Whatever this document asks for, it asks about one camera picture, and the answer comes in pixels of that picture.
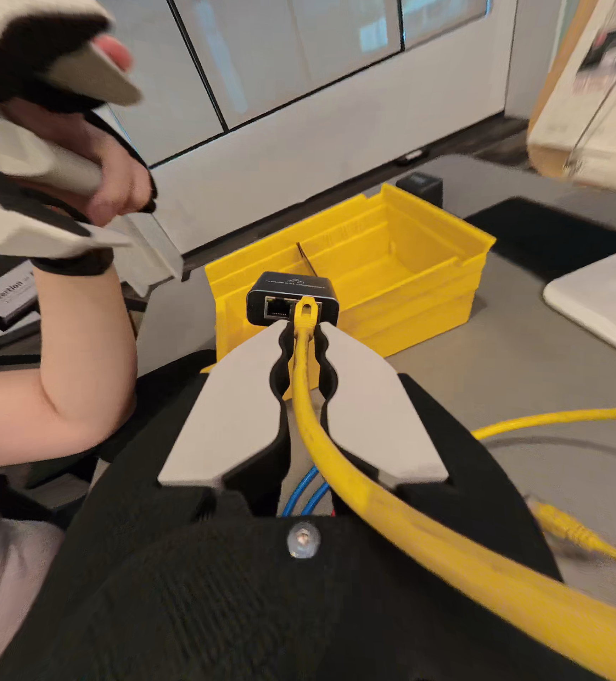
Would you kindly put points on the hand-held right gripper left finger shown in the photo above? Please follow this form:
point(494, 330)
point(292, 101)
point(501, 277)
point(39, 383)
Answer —
point(233, 415)

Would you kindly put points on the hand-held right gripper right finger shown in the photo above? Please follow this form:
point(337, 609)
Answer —
point(387, 425)

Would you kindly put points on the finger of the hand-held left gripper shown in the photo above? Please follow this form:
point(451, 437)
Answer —
point(143, 255)
point(31, 10)

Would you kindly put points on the black ethernet splitter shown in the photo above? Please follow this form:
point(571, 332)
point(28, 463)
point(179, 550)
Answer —
point(292, 290)

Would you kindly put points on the yellow plastic bin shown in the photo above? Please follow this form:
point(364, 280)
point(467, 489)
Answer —
point(403, 276)

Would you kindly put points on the person's left forearm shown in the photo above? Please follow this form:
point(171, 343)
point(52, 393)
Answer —
point(74, 372)

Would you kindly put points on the person's left hand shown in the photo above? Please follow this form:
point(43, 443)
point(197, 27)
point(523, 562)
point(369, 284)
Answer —
point(111, 175)

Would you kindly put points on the black smartwatch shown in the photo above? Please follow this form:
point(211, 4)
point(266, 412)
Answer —
point(74, 262)

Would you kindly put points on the small black box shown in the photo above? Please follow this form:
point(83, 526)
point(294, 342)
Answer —
point(419, 189)

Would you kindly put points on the black table mat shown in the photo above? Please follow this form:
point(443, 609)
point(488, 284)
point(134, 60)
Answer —
point(542, 234)

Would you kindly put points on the white sign stand base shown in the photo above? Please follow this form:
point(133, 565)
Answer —
point(605, 303)

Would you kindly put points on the large paned window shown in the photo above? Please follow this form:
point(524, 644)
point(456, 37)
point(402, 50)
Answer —
point(313, 48)

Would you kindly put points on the instruction sign board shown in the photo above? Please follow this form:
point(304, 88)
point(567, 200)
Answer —
point(595, 106)

